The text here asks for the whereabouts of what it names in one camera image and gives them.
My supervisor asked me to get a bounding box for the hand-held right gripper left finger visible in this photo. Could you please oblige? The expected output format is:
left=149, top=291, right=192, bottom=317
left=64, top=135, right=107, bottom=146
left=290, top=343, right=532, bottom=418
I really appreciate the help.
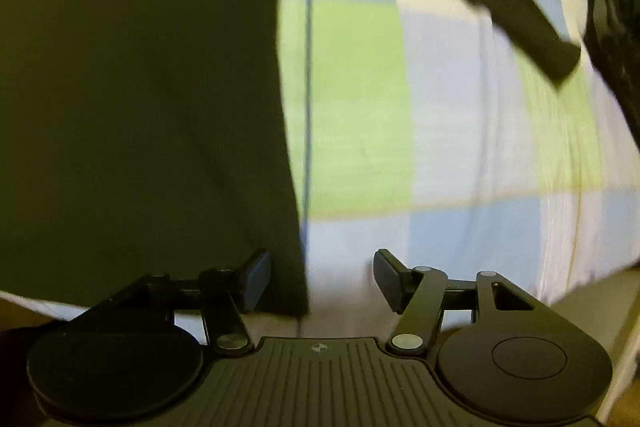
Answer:
left=70, top=248, right=273, bottom=355

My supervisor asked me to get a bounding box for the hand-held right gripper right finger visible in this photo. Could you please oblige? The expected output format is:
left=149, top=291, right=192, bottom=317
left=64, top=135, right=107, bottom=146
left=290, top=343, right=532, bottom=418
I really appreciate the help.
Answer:
left=372, top=248, right=553, bottom=355

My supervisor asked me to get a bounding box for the stack of dark clothes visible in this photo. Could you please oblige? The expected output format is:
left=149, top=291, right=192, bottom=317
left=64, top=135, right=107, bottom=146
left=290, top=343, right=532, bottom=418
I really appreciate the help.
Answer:
left=585, top=0, right=640, bottom=142

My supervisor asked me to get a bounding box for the checked bed sheet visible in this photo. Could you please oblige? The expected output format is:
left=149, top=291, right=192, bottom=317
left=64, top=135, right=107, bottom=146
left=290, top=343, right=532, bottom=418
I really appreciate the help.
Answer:
left=0, top=0, right=640, bottom=338

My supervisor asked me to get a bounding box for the dark green long-sleeve shirt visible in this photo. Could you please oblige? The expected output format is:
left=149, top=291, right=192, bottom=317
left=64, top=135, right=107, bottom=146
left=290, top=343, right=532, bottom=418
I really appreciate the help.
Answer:
left=0, top=0, right=583, bottom=323

